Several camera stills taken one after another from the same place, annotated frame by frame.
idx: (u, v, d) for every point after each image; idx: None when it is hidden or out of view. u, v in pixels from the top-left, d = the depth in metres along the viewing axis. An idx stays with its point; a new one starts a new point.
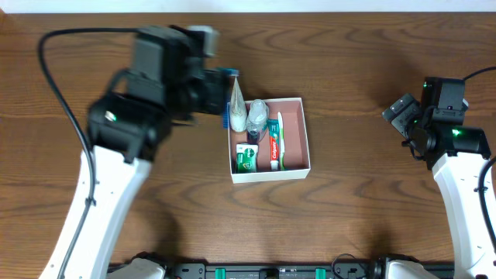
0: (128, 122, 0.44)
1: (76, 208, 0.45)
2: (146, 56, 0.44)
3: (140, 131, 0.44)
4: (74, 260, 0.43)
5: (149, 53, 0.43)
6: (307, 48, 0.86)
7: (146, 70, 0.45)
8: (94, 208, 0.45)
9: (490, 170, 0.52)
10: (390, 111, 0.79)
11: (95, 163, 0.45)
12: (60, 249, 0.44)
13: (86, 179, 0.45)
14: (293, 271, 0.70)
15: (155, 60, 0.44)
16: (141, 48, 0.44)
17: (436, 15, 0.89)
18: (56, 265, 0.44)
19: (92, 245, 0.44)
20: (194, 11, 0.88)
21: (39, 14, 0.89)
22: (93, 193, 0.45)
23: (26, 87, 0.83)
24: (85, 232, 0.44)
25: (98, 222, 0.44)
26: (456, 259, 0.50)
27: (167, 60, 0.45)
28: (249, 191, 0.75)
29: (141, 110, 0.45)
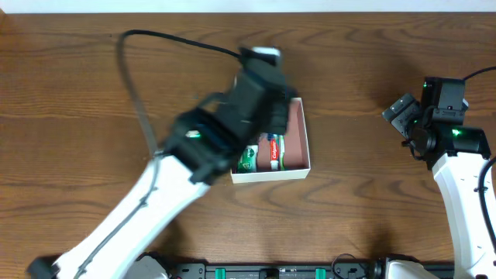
0: (205, 148, 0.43)
1: (127, 204, 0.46)
2: (249, 91, 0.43)
3: (212, 158, 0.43)
4: (108, 246, 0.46)
5: (249, 91, 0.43)
6: (307, 49, 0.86)
7: (239, 104, 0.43)
8: (142, 211, 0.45)
9: (489, 170, 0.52)
10: (390, 111, 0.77)
11: (161, 169, 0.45)
12: (101, 230, 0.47)
13: (147, 181, 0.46)
14: (293, 271, 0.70)
15: (252, 99, 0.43)
16: (243, 83, 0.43)
17: (436, 15, 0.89)
18: (92, 242, 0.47)
19: (129, 242, 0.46)
20: (194, 11, 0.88)
21: (39, 15, 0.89)
22: (149, 197, 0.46)
23: (27, 88, 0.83)
24: (127, 228, 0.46)
25: (141, 229, 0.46)
26: (456, 259, 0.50)
27: (264, 102, 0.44)
28: (249, 191, 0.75)
29: (222, 139, 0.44)
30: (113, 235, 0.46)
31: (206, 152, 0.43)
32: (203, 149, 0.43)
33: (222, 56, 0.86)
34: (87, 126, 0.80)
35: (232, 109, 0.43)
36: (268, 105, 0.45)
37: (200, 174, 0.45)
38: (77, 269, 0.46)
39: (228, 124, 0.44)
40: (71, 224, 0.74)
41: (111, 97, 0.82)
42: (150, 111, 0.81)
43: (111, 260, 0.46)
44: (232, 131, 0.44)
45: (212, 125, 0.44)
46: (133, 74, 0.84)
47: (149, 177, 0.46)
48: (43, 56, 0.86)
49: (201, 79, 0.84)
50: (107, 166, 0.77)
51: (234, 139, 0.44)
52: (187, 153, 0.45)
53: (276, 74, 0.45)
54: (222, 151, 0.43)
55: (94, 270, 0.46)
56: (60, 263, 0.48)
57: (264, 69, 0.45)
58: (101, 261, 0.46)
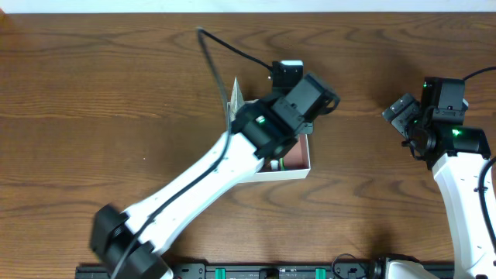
0: (264, 134, 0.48)
1: (201, 166, 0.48)
2: (308, 94, 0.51)
3: (270, 142, 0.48)
4: (176, 204, 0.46)
5: (308, 94, 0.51)
6: (307, 48, 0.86)
7: (297, 104, 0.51)
8: (212, 174, 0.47)
9: (490, 170, 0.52)
10: (390, 111, 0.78)
11: (232, 140, 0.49)
12: (170, 188, 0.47)
13: (219, 150, 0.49)
14: (293, 271, 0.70)
15: (309, 100, 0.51)
16: (305, 86, 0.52)
17: (436, 15, 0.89)
18: (160, 198, 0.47)
19: (196, 202, 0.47)
20: (194, 11, 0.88)
21: (39, 15, 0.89)
22: (218, 163, 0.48)
23: (27, 88, 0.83)
24: (196, 189, 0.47)
25: (208, 191, 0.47)
26: (456, 259, 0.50)
27: (317, 107, 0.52)
28: (249, 191, 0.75)
29: (277, 131, 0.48)
30: (182, 194, 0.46)
31: (262, 140, 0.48)
32: (261, 138, 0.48)
33: (222, 56, 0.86)
34: (88, 126, 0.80)
35: (291, 107, 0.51)
36: (322, 108, 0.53)
37: (260, 156, 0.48)
38: (146, 218, 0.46)
39: (285, 116, 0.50)
40: (71, 224, 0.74)
41: (111, 97, 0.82)
42: (150, 111, 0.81)
43: (180, 214, 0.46)
44: (287, 123, 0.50)
45: (273, 115, 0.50)
46: (133, 74, 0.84)
47: (222, 144, 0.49)
48: (43, 56, 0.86)
49: (201, 79, 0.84)
50: (107, 166, 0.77)
51: (288, 132, 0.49)
52: (249, 138, 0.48)
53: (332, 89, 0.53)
54: (277, 142, 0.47)
55: (161, 223, 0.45)
56: (128, 211, 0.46)
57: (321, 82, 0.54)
58: (168, 215, 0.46)
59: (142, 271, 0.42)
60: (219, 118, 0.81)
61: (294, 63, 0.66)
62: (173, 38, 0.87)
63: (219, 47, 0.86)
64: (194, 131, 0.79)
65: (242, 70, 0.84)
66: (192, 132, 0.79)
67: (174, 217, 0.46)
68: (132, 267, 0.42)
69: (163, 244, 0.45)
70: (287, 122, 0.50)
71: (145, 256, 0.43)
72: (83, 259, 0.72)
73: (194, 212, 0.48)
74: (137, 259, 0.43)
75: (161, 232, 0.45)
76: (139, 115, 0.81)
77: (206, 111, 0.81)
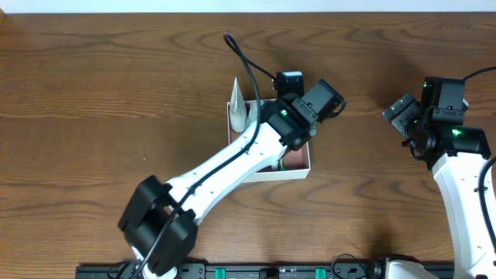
0: (287, 126, 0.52)
1: (233, 148, 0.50)
2: (322, 95, 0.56)
3: (292, 134, 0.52)
4: (214, 179, 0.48)
5: (322, 95, 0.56)
6: (307, 48, 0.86)
7: (313, 103, 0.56)
8: (245, 155, 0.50)
9: (490, 170, 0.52)
10: (390, 111, 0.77)
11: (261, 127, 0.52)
12: (205, 165, 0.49)
13: (249, 135, 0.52)
14: (293, 271, 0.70)
15: (324, 101, 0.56)
16: (319, 88, 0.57)
17: (436, 15, 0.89)
18: (198, 173, 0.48)
19: (231, 179, 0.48)
20: (194, 11, 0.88)
21: (39, 15, 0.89)
22: (250, 145, 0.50)
23: (27, 88, 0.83)
24: (231, 167, 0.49)
25: (242, 170, 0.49)
26: (456, 259, 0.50)
27: (329, 108, 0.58)
28: (249, 191, 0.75)
29: (295, 125, 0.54)
30: (219, 170, 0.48)
31: (284, 132, 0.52)
32: (283, 129, 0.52)
33: (222, 56, 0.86)
34: (88, 126, 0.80)
35: (308, 105, 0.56)
36: (332, 110, 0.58)
37: (284, 143, 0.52)
38: (185, 190, 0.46)
39: (303, 113, 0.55)
40: (71, 224, 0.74)
41: (111, 97, 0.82)
42: (150, 111, 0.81)
43: (218, 188, 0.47)
44: (304, 119, 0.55)
45: (292, 112, 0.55)
46: (133, 74, 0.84)
47: (253, 130, 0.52)
48: (43, 56, 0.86)
49: (201, 79, 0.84)
50: (107, 166, 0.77)
51: (305, 127, 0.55)
52: (273, 129, 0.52)
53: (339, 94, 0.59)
54: (297, 134, 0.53)
55: (200, 195, 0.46)
56: (170, 183, 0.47)
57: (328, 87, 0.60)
58: (206, 190, 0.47)
59: (182, 239, 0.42)
60: (219, 118, 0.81)
61: (294, 73, 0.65)
62: (173, 38, 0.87)
63: (219, 47, 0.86)
64: (194, 131, 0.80)
65: (242, 70, 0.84)
66: (192, 132, 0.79)
67: (212, 191, 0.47)
68: (173, 234, 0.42)
69: (201, 215, 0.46)
70: (304, 118, 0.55)
71: (185, 222, 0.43)
72: (83, 259, 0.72)
73: (226, 191, 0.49)
74: (177, 227, 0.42)
75: (200, 204, 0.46)
76: (139, 115, 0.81)
77: (206, 111, 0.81)
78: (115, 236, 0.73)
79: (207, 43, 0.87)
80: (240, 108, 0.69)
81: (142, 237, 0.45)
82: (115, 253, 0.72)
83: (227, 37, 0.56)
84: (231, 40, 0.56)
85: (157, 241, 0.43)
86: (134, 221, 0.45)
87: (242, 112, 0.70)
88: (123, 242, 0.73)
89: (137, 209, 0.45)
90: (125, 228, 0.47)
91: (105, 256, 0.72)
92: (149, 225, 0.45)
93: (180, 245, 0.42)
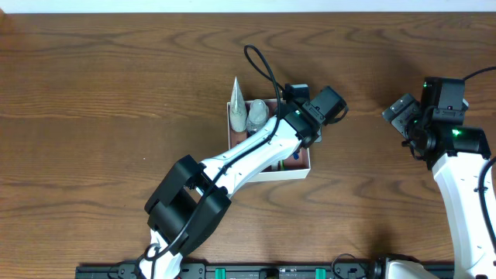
0: (299, 125, 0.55)
1: (257, 137, 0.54)
2: (328, 100, 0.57)
3: (303, 133, 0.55)
4: (241, 162, 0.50)
5: (329, 100, 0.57)
6: (307, 48, 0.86)
7: (321, 108, 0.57)
8: (269, 142, 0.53)
9: (490, 170, 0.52)
10: (390, 111, 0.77)
11: (280, 122, 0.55)
12: (233, 149, 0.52)
13: (270, 128, 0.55)
14: (293, 271, 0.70)
15: (330, 106, 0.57)
16: (326, 93, 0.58)
17: (436, 15, 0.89)
18: (226, 156, 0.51)
19: (255, 163, 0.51)
20: (194, 11, 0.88)
21: (40, 15, 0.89)
22: (272, 136, 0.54)
23: (28, 87, 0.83)
24: (254, 154, 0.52)
25: (265, 157, 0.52)
26: (456, 259, 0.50)
27: (335, 112, 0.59)
28: (249, 191, 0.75)
29: (304, 128, 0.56)
30: (246, 156, 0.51)
31: (298, 129, 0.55)
32: (297, 127, 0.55)
33: (222, 56, 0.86)
34: (88, 126, 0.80)
35: (315, 108, 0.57)
36: (335, 114, 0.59)
37: (298, 139, 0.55)
38: (217, 169, 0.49)
39: (312, 115, 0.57)
40: (71, 224, 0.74)
41: (111, 97, 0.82)
42: (151, 111, 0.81)
43: (244, 171, 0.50)
44: (312, 122, 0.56)
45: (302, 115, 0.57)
46: (133, 74, 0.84)
47: (273, 125, 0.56)
48: (43, 56, 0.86)
49: (201, 79, 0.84)
50: (107, 167, 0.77)
51: (314, 129, 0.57)
52: (288, 125, 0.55)
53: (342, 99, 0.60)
54: (309, 132, 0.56)
55: (229, 176, 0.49)
56: (203, 163, 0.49)
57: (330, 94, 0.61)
58: (235, 170, 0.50)
59: (216, 213, 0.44)
60: (219, 118, 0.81)
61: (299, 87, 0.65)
62: (173, 38, 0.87)
63: (219, 47, 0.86)
64: (195, 131, 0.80)
65: (242, 70, 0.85)
66: (192, 132, 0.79)
67: (240, 172, 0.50)
68: (208, 209, 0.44)
69: (231, 194, 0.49)
70: (313, 120, 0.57)
71: (218, 198, 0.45)
72: (83, 259, 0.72)
73: (250, 175, 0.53)
74: (211, 202, 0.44)
75: (229, 183, 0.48)
76: (140, 115, 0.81)
77: (207, 111, 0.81)
78: (115, 236, 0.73)
79: (207, 43, 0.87)
80: (240, 108, 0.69)
81: (173, 215, 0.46)
82: (115, 253, 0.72)
83: (249, 47, 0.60)
84: (255, 50, 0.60)
85: (191, 216, 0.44)
86: (165, 198, 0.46)
87: (242, 112, 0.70)
88: (123, 242, 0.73)
89: (170, 187, 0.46)
90: (154, 207, 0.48)
91: (105, 256, 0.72)
92: (179, 204, 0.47)
93: (214, 220, 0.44)
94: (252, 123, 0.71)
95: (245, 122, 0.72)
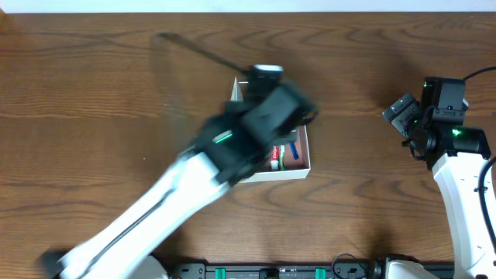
0: (228, 152, 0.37)
1: (149, 199, 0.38)
2: (281, 105, 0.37)
3: (237, 164, 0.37)
4: (130, 239, 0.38)
5: (282, 105, 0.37)
6: (307, 48, 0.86)
7: (268, 114, 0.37)
8: (159, 209, 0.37)
9: (490, 170, 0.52)
10: (390, 111, 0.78)
11: (189, 166, 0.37)
12: (117, 222, 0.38)
13: (165, 184, 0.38)
14: (293, 271, 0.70)
15: (284, 115, 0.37)
16: (276, 97, 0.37)
17: (436, 14, 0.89)
18: (108, 232, 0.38)
19: (149, 237, 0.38)
20: (194, 11, 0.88)
21: (40, 15, 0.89)
22: (165, 197, 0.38)
23: (28, 87, 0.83)
24: (143, 226, 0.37)
25: (161, 229, 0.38)
26: (456, 259, 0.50)
27: (294, 122, 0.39)
28: (249, 191, 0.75)
29: (242, 151, 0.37)
30: (132, 232, 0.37)
31: (227, 161, 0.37)
32: (226, 156, 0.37)
33: (222, 56, 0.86)
34: (88, 126, 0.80)
35: (263, 118, 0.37)
36: (297, 121, 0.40)
37: (220, 181, 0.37)
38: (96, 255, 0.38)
39: (256, 131, 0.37)
40: (71, 224, 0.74)
41: (111, 97, 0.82)
42: (151, 111, 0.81)
43: (136, 249, 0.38)
44: (256, 141, 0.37)
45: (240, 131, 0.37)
46: (133, 74, 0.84)
47: (172, 174, 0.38)
48: (43, 56, 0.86)
49: (201, 79, 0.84)
50: (107, 167, 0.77)
51: (255, 155, 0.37)
52: (211, 156, 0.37)
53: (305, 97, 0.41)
54: (243, 162, 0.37)
55: (108, 264, 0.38)
56: (75, 250, 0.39)
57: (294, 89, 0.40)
58: (123, 249, 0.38)
59: None
60: None
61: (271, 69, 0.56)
62: None
63: (219, 47, 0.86)
64: None
65: (242, 70, 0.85)
66: None
67: (132, 247, 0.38)
68: None
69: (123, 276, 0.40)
70: (251, 143, 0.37)
71: None
72: None
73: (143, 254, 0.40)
74: None
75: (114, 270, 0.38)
76: (140, 115, 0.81)
77: None
78: None
79: (207, 43, 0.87)
80: None
81: None
82: None
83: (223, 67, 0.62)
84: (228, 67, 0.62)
85: None
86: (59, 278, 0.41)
87: None
88: None
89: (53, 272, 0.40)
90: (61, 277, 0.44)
91: None
92: None
93: None
94: None
95: None
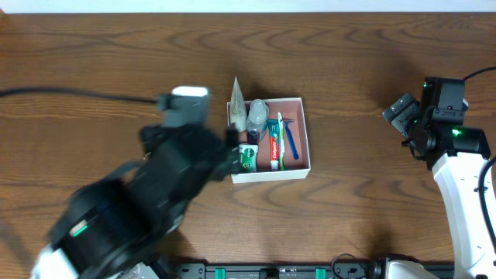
0: (101, 236, 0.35)
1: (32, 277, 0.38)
2: (170, 165, 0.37)
3: (110, 249, 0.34)
4: None
5: (170, 167, 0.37)
6: (307, 48, 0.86)
7: (157, 182, 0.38)
8: None
9: (490, 170, 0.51)
10: (390, 111, 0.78)
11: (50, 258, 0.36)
12: None
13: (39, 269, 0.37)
14: (293, 271, 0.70)
15: (170, 176, 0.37)
16: (163, 159, 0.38)
17: (436, 15, 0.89)
18: None
19: None
20: (194, 11, 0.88)
21: (40, 15, 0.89)
22: None
23: (27, 87, 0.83)
24: None
25: None
26: (456, 259, 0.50)
27: (187, 182, 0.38)
28: (249, 191, 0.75)
29: (122, 229, 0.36)
30: None
31: (100, 247, 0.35)
32: (100, 242, 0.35)
33: (222, 56, 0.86)
34: (87, 126, 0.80)
35: (151, 183, 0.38)
36: (193, 182, 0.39)
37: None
38: None
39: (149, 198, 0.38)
40: None
41: (111, 97, 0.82)
42: (151, 111, 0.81)
43: None
44: (146, 211, 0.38)
45: (125, 205, 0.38)
46: (133, 74, 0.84)
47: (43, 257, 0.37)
48: (42, 56, 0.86)
49: (201, 79, 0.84)
50: (107, 167, 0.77)
51: (128, 239, 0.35)
52: (87, 240, 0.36)
53: (212, 142, 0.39)
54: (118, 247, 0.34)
55: None
56: None
57: (192, 142, 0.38)
58: None
59: None
60: (219, 118, 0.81)
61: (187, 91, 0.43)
62: (173, 38, 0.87)
63: (219, 47, 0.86)
64: None
65: (242, 70, 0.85)
66: None
67: None
68: None
69: None
70: (123, 231, 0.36)
71: None
72: None
73: None
74: None
75: None
76: (139, 115, 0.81)
77: None
78: None
79: (207, 43, 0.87)
80: (240, 108, 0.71)
81: None
82: None
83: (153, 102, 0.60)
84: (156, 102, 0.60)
85: None
86: None
87: (242, 112, 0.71)
88: None
89: None
90: None
91: None
92: None
93: None
94: (252, 123, 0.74)
95: (245, 123, 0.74)
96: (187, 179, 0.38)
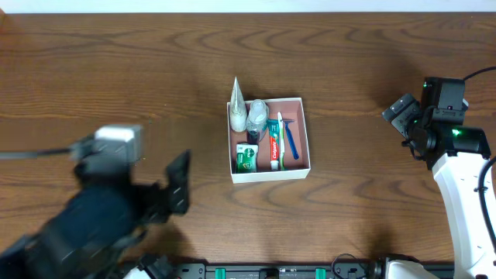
0: None
1: None
2: (50, 245, 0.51)
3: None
4: None
5: (53, 250, 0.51)
6: (307, 48, 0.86)
7: None
8: None
9: (490, 169, 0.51)
10: (390, 111, 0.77)
11: None
12: None
13: None
14: (293, 271, 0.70)
15: (50, 259, 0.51)
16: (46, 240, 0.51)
17: (435, 15, 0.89)
18: None
19: None
20: (194, 11, 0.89)
21: (40, 15, 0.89)
22: None
23: (27, 87, 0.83)
24: None
25: None
26: (456, 259, 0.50)
27: (72, 261, 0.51)
28: (249, 191, 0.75)
29: None
30: None
31: None
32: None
33: (222, 56, 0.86)
34: (87, 125, 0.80)
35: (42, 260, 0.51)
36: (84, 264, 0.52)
37: None
38: None
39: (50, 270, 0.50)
40: None
41: (111, 97, 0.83)
42: (151, 111, 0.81)
43: None
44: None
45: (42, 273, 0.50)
46: (133, 74, 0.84)
47: None
48: (43, 56, 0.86)
49: (201, 79, 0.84)
50: None
51: None
52: None
53: (70, 231, 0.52)
54: None
55: None
56: None
57: (75, 232, 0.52)
58: None
59: None
60: (219, 118, 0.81)
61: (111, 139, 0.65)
62: (173, 38, 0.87)
63: (219, 47, 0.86)
64: (195, 129, 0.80)
65: (242, 70, 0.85)
66: (192, 132, 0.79)
67: None
68: None
69: None
70: None
71: None
72: None
73: None
74: None
75: None
76: (140, 115, 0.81)
77: (207, 111, 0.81)
78: None
79: (207, 43, 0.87)
80: (240, 108, 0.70)
81: None
82: None
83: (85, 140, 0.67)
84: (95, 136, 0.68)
85: None
86: None
87: (242, 112, 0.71)
88: None
89: None
90: None
91: None
92: None
93: None
94: (252, 123, 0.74)
95: (245, 123, 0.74)
96: (50, 262, 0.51)
